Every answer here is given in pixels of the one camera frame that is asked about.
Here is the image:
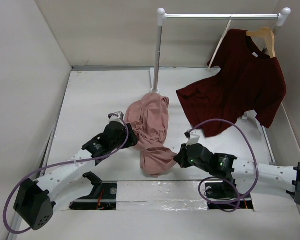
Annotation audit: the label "purple cable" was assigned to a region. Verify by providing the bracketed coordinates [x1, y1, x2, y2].
[184, 118, 258, 212]
[2, 112, 130, 235]

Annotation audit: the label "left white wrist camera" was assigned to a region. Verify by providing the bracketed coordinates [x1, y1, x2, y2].
[108, 111, 124, 124]

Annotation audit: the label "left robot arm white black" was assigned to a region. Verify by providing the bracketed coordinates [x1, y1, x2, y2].
[13, 121, 139, 231]

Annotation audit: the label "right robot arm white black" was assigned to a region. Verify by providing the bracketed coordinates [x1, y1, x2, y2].
[174, 143, 300, 205]

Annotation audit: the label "wooden hanger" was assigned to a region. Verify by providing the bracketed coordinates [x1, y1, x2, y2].
[246, 27, 276, 59]

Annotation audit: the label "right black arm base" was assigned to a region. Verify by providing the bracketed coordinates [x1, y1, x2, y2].
[204, 181, 254, 212]

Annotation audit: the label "cream plastic hanger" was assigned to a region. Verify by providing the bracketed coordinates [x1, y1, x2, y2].
[208, 14, 233, 69]

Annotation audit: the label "metal clothes rack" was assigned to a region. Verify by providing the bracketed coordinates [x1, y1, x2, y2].
[148, 7, 292, 123]

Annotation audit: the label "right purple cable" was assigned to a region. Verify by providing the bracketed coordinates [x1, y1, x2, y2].
[184, 118, 258, 212]

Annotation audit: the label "pink t shirt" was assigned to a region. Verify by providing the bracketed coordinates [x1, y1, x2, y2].
[124, 93, 176, 177]

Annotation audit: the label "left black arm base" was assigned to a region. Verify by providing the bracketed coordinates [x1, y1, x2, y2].
[69, 172, 118, 211]

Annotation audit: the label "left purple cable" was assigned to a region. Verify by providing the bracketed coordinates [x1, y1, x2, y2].
[2, 112, 130, 235]

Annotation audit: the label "dark red t shirt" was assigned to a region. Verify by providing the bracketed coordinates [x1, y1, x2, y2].
[176, 29, 287, 138]

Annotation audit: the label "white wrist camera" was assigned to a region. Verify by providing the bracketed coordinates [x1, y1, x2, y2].
[108, 111, 124, 124]
[184, 130, 200, 147]

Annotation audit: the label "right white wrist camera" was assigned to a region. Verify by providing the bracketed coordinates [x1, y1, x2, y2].
[184, 130, 200, 147]

